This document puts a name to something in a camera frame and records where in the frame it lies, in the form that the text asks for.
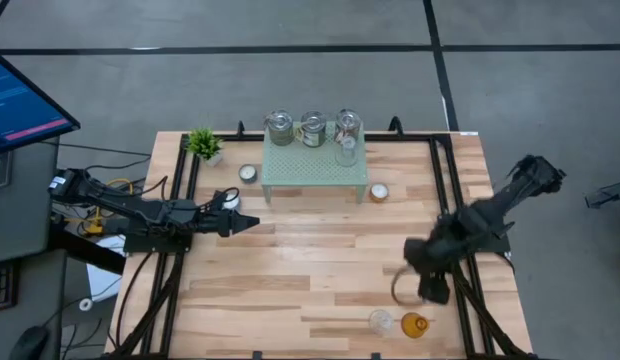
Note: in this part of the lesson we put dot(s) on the glass jar with brown contents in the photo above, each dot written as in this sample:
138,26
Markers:
347,124

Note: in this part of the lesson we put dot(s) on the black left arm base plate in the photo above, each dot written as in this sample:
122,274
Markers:
150,246

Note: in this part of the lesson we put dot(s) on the green perforated metal shelf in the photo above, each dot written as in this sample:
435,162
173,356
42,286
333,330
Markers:
300,167

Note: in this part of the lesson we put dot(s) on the candle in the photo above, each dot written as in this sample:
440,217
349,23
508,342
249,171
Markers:
248,173
379,192
232,202

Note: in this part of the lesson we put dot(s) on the black desk support bar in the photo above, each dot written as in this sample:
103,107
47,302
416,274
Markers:
90,252

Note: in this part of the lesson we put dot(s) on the small potted green plant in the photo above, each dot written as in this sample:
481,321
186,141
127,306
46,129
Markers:
204,142

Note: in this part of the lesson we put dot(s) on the white tape roll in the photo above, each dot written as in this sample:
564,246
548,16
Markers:
85,304

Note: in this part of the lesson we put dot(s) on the white paper sheet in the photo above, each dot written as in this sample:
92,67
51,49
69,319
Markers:
102,280

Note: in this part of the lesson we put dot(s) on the black metal rig frame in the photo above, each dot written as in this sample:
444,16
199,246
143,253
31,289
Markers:
405,137

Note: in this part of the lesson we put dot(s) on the amber glass bottle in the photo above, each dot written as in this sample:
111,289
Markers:
415,325

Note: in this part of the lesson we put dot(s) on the glass jar with metal lid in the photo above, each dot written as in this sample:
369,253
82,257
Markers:
280,127

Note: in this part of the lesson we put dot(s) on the black computer mouse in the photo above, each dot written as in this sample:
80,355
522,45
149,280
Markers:
29,344

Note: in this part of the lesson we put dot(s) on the grey desk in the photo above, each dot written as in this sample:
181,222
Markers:
25,215

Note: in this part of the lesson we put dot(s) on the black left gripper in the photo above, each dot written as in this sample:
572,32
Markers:
212,224

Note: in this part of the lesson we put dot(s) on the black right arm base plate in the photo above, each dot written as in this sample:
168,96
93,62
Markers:
495,244

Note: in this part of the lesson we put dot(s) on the computer monitor with blue screen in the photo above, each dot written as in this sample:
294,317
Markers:
20,105

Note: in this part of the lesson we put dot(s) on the yellow clamp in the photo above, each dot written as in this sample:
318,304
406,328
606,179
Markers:
95,226

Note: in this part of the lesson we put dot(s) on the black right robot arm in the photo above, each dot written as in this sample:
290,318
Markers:
505,200

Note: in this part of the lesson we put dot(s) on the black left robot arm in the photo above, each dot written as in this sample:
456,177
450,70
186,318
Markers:
140,212

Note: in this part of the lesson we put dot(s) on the glass jar with paper tag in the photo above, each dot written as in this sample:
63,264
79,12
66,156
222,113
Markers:
313,129

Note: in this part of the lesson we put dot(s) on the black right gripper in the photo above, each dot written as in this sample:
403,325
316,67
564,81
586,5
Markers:
432,252

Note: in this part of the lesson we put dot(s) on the black keyboard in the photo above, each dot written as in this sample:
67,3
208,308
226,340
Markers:
2,285

